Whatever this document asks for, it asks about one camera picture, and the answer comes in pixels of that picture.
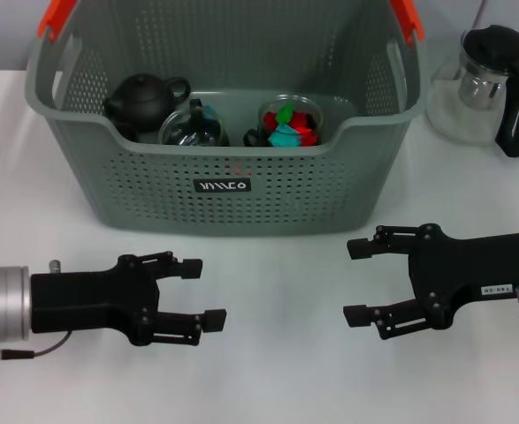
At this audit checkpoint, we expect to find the glass pitcher with black handle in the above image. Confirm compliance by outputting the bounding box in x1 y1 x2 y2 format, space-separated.
425 25 519 159

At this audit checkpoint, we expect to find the black clay teapot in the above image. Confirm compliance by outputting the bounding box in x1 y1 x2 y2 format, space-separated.
103 72 193 133

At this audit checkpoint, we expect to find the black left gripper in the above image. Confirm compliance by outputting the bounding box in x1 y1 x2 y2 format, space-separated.
29 250 228 348

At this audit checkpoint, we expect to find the red sloped toy brick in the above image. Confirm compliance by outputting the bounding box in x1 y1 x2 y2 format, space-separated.
294 127 320 147

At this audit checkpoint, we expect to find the teal square toy brick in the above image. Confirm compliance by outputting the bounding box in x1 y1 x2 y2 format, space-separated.
267 125 302 148

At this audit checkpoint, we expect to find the grey perforated storage basket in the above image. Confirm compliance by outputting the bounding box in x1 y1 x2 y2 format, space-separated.
23 0 429 238

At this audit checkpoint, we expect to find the left gripper cable with connector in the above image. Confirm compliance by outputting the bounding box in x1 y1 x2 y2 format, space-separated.
0 330 74 370

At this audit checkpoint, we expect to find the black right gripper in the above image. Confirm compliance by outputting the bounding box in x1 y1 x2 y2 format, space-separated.
342 223 519 341

